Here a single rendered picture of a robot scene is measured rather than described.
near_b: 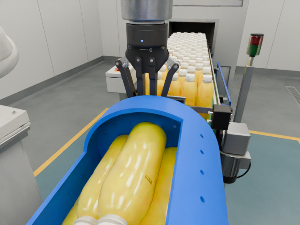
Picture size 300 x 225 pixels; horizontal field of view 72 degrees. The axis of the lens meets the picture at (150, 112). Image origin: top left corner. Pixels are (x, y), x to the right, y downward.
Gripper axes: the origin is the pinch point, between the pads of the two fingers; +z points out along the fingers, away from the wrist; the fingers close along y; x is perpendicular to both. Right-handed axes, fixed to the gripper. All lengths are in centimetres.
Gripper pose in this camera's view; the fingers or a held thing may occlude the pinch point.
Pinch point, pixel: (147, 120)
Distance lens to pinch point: 46.2
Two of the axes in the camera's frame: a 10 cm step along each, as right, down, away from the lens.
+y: -9.8, -1.0, 1.9
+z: 0.0, 8.8, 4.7
